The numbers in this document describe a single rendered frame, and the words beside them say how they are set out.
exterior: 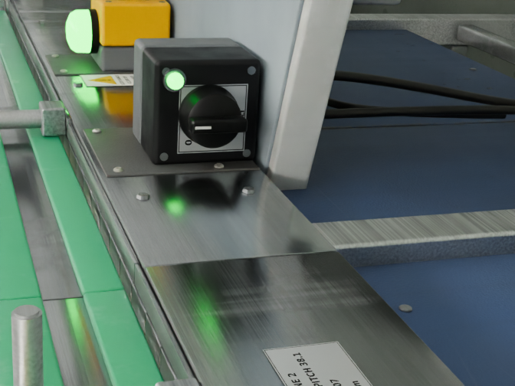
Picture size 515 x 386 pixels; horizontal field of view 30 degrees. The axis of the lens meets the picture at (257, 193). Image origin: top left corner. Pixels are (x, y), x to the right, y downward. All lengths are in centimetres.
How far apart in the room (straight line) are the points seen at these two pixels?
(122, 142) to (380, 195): 21
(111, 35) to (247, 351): 56
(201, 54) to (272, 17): 6
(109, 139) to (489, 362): 37
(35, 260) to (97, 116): 25
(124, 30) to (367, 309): 53
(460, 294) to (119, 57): 50
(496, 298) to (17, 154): 41
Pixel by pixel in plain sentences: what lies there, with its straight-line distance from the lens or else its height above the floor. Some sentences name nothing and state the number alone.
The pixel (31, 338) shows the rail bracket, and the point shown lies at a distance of 39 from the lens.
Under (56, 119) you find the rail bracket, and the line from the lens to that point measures 83.
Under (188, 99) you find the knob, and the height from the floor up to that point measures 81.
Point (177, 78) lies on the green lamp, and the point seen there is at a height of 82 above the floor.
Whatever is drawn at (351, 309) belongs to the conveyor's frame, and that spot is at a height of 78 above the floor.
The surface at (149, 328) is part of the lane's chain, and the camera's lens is 54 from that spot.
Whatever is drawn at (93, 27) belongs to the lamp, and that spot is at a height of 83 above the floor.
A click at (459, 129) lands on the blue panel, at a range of 95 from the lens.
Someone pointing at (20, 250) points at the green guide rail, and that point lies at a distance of 62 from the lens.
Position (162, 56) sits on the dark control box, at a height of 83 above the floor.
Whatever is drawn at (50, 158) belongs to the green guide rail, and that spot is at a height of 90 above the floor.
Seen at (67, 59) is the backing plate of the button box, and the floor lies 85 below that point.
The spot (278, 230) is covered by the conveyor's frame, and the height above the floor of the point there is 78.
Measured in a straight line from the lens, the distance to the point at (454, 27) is 147.
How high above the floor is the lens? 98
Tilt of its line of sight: 18 degrees down
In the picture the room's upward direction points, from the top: 93 degrees counter-clockwise
